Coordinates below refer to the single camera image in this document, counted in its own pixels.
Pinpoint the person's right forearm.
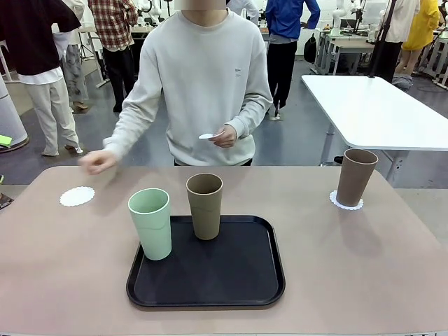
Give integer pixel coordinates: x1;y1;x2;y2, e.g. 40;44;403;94
102;101;155;165

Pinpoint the white cylindrical pedestal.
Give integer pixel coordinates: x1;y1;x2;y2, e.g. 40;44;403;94
0;75;29;151

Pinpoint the person in cream top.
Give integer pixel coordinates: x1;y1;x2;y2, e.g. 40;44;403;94
370;0;421;83

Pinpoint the person in white shirt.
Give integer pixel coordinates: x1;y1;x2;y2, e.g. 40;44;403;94
227;0;260;27

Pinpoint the black plastic tray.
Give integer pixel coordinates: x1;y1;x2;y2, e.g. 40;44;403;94
125;215;286;309

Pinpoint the person in yellow coat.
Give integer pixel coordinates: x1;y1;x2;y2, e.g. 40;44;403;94
395;0;440;76

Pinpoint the person in blue jacket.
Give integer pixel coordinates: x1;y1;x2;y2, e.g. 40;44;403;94
265;0;321;122

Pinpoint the white scalloped paper coaster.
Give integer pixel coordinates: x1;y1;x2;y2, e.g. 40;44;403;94
198;129;227;141
328;190;365;211
59;186;96;208

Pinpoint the black backpack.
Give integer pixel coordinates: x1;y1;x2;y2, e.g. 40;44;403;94
302;34;318;64

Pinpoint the person's left hand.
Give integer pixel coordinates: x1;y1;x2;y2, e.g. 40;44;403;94
209;124;239;148

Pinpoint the light green cup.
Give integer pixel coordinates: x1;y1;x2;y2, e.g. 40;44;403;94
127;188;173;262

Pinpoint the large white table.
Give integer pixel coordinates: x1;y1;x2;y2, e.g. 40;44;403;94
300;74;448;176

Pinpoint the brown cup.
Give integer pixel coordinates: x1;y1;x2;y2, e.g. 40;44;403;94
185;173;224;242
336;148;379;207

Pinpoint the person in marbled grey trousers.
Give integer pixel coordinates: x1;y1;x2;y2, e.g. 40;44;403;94
52;0;90;113

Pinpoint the grey cloth bundle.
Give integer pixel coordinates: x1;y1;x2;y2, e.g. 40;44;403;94
391;73;414;92

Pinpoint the person in plaid shirt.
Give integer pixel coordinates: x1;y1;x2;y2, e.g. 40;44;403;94
87;0;139;113

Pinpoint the person in black shirt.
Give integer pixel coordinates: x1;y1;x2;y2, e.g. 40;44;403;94
0;0;85;158

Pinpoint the person in grey sweatshirt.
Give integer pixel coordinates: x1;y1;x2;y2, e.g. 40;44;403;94
103;0;274;167

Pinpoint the person's left forearm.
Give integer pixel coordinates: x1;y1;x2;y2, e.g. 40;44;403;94
229;97;274;139

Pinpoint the person's right hand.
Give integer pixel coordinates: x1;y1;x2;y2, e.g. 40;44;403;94
78;149;118;176

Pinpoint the grey metal desk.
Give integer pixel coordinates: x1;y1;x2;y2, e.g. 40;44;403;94
314;29;377;76

